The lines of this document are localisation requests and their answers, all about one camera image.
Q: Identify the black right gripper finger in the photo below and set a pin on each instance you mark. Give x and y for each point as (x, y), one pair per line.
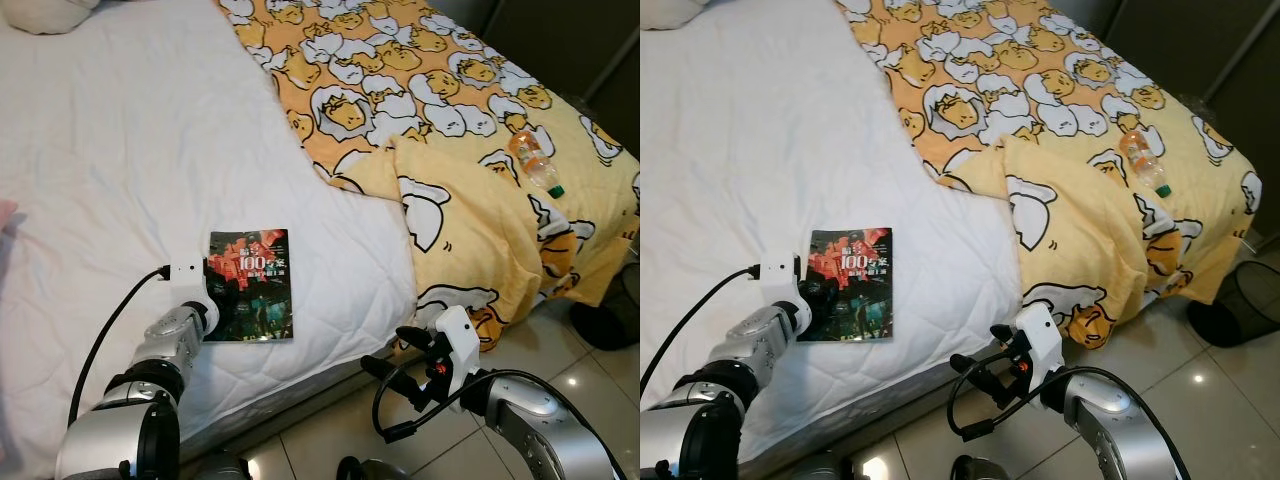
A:
(975, 366)
(1002, 335)
(415, 338)
(385, 372)

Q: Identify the robot right leg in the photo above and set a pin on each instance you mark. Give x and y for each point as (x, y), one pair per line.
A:
(365, 470)
(980, 470)

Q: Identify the robot left leg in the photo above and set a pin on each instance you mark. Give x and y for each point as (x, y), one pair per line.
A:
(825, 468)
(215, 468)

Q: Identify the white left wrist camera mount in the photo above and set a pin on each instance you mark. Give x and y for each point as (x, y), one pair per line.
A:
(782, 285)
(188, 285)

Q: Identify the robot leg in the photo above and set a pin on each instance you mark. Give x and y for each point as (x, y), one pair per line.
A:
(980, 470)
(825, 468)
(365, 470)
(215, 468)

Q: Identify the dark red cover book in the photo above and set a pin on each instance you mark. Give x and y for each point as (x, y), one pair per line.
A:
(260, 290)
(860, 290)

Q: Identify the yellow egg cartoon blanket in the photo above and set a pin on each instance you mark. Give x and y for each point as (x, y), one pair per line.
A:
(1020, 90)
(400, 90)

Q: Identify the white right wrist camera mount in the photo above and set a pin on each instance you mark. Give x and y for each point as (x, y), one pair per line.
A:
(1040, 335)
(458, 340)

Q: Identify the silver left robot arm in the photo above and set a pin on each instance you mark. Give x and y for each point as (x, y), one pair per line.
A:
(150, 350)
(720, 360)

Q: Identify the orange drink plastic bottle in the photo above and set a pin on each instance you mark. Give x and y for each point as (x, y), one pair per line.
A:
(530, 155)
(1140, 160)

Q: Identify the black mesh waste bin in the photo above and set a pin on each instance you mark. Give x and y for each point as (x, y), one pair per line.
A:
(610, 310)
(1240, 305)

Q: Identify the dark wardrobe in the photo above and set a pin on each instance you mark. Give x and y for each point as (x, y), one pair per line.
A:
(1180, 60)
(560, 50)

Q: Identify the white quilted mattress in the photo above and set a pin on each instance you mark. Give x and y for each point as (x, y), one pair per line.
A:
(130, 130)
(760, 130)

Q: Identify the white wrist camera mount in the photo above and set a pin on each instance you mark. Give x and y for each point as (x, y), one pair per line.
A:
(188, 285)
(458, 340)
(782, 285)
(1040, 335)

